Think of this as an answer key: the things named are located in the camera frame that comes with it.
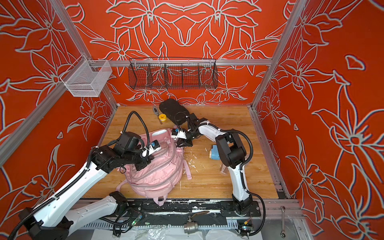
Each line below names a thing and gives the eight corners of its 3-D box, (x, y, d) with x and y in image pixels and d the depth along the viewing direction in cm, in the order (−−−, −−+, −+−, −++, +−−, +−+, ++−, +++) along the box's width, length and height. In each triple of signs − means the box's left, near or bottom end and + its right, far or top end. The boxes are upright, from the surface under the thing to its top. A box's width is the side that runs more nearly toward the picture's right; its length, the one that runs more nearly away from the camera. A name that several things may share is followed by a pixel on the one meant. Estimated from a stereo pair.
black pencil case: (177, 127, 108) (176, 122, 103) (157, 109, 120) (156, 103, 115) (191, 117, 114) (191, 111, 109) (171, 101, 126) (170, 95, 121)
